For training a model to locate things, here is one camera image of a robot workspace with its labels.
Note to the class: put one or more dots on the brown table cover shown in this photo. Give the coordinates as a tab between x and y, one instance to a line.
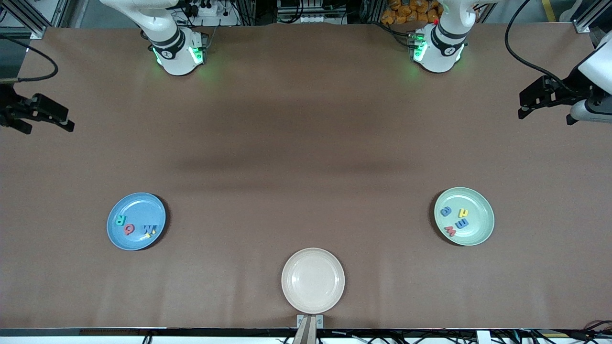
382	267

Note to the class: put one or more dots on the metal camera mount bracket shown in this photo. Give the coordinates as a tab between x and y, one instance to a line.
310	322

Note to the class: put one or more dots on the aluminium frame post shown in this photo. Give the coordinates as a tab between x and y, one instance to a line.
590	16
33	24

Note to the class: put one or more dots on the red letter Q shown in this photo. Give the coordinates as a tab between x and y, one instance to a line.
125	230

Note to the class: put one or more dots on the white power strip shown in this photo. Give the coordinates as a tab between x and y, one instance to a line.
311	18
210	12

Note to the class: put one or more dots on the large blue letter M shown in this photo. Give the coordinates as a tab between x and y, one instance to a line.
147	230

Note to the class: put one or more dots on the small blue letter m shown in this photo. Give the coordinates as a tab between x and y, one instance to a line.
462	223

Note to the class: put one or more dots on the teal letter R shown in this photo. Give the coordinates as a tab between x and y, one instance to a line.
120	220

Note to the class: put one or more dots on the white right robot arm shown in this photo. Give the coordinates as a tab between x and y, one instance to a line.
172	57

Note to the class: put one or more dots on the small yellow letter h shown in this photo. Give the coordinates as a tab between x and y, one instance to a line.
463	213

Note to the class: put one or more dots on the beige plate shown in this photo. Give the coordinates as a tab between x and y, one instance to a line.
313	281

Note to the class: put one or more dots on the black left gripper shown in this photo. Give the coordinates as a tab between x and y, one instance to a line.
573	86

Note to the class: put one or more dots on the orange bags pile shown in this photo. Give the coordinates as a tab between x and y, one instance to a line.
411	12

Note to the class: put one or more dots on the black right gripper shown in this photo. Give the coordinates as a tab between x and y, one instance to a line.
6	106

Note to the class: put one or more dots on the blue plate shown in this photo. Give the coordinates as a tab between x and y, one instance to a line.
136	205

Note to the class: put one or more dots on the small red letter w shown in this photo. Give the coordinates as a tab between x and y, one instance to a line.
450	231

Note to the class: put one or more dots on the green plate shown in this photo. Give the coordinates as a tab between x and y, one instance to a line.
478	210

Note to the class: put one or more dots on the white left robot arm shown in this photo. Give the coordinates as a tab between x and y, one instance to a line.
437	52

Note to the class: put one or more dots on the black table edge rail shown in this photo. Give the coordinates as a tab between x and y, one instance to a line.
191	331

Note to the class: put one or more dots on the small blue letter a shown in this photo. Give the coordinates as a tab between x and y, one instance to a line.
445	211

